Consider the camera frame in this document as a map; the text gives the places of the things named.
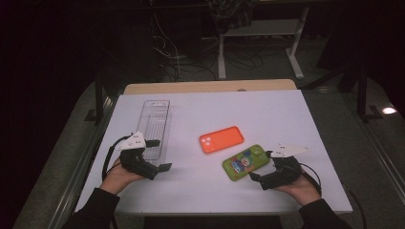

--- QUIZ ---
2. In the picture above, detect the metal floor rail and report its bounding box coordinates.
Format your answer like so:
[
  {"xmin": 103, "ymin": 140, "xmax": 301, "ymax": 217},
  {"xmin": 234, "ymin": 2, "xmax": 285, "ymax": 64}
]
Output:
[
  {"xmin": 343, "ymin": 94, "xmax": 405, "ymax": 199},
  {"xmin": 47, "ymin": 94, "xmax": 121, "ymax": 229}
]

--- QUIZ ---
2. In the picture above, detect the tangle of black floor cables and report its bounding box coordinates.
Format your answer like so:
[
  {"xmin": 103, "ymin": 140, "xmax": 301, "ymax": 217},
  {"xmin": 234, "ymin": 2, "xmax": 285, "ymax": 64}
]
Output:
[{"xmin": 163, "ymin": 44, "xmax": 266, "ymax": 81}]

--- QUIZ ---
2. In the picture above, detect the person's right hand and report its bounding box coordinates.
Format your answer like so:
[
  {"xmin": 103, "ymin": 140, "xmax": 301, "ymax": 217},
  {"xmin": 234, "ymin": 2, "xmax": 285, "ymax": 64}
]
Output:
[{"xmin": 272, "ymin": 174, "xmax": 322, "ymax": 207}]

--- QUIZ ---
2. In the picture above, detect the thin white cable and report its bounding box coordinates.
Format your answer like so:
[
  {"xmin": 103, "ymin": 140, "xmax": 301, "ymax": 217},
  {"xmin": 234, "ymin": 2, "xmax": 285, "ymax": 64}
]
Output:
[{"xmin": 148, "ymin": 0, "xmax": 183, "ymax": 80}]

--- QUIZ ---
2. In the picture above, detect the black metal stand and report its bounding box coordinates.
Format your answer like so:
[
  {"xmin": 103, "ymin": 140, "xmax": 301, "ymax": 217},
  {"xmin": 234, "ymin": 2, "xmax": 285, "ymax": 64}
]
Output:
[
  {"xmin": 356, "ymin": 63, "xmax": 384, "ymax": 123},
  {"xmin": 84, "ymin": 71, "xmax": 107, "ymax": 126}
]

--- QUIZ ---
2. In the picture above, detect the person's left hand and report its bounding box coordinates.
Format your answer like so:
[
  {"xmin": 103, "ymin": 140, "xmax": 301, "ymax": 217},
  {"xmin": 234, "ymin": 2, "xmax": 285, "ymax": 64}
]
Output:
[{"xmin": 99, "ymin": 156, "xmax": 146, "ymax": 196}]

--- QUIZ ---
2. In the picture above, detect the clear plastic rack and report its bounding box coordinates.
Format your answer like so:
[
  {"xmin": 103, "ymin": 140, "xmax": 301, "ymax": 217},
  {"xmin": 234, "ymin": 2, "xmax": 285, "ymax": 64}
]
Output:
[{"xmin": 136, "ymin": 99, "xmax": 173, "ymax": 166}]

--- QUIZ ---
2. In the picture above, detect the green cartoon phone case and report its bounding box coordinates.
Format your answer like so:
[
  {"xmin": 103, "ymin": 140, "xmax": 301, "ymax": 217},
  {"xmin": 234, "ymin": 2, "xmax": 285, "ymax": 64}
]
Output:
[{"xmin": 222, "ymin": 143, "xmax": 271, "ymax": 182}]

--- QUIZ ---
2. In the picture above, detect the left hand-held gripper cable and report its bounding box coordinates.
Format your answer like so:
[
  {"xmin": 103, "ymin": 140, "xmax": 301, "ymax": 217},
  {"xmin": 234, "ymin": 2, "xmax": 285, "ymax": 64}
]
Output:
[{"xmin": 101, "ymin": 135, "xmax": 132, "ymax": 183}]

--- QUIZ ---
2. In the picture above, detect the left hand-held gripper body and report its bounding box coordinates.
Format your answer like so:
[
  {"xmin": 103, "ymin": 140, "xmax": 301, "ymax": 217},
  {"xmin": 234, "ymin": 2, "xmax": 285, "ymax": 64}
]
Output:
[{"xmin": 116, "ymin": 131, "xmax": 160, "ymax": 181}]

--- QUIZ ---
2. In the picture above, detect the dark hanging cloth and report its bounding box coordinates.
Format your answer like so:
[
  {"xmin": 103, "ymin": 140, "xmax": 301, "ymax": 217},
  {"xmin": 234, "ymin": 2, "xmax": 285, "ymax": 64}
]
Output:
[{"xmin": 204, "ymin": 0, "xmax": 260, "ymax": 34}]

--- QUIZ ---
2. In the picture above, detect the wooden table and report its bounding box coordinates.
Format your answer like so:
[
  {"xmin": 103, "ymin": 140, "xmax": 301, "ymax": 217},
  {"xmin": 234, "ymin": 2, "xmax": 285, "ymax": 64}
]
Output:
[{"xmin": 123, "ymin": 78, "xmax": 298, "ymax": 95}]

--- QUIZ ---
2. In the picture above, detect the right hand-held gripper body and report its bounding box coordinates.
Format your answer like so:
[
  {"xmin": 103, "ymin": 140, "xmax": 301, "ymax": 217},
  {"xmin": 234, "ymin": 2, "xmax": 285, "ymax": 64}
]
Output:
[{"xmin": 259, "ymin": 142, "xmax": 310, "ymax": 191}]

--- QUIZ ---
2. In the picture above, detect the orange phone case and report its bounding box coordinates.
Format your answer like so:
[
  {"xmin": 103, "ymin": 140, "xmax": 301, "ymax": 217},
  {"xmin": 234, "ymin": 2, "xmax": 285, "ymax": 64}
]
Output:
[{"xmin": 199, "ymin": 125, "xmax": 245, "ymax": 155}]

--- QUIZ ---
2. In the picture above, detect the hand-held gripper cable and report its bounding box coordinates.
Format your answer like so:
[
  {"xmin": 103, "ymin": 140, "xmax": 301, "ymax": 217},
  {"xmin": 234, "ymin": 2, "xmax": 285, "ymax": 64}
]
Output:
[
  {"xmin": 299, "ymin": 162, "xmax": 323, "ymax": 197},
  {"xmin": 101, "ymin": 135, "xmax": 132, "ymax": 183}
]

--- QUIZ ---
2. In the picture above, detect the black floor cable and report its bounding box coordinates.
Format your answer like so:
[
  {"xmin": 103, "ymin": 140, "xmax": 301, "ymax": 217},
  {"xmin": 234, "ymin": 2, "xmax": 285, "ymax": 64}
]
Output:
[{"xmin": 346, "ymin": 188, "xmax": 368, "ymax": 229}]

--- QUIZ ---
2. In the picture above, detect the white metal desk frame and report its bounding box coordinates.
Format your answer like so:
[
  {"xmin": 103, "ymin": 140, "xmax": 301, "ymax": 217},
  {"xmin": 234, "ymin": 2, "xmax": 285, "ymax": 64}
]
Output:
[{"xmin": 217, "ymin": 7, "xmax": 310, "ymax": 80}]

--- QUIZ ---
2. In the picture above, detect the right hand-held gripper cable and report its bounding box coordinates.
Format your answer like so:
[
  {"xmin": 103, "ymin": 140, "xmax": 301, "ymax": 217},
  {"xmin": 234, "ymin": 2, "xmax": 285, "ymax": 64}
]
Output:
[{"xmin": 299, "ymin": 162, "xmax": 323, "ymax": 197}]

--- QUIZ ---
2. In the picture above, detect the white table board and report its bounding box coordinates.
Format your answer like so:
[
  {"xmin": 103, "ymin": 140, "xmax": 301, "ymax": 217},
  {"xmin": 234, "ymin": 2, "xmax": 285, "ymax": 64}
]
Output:
[{"xmin": 75, "ymin": 89, "xmax": 353, "ymax": 216}]

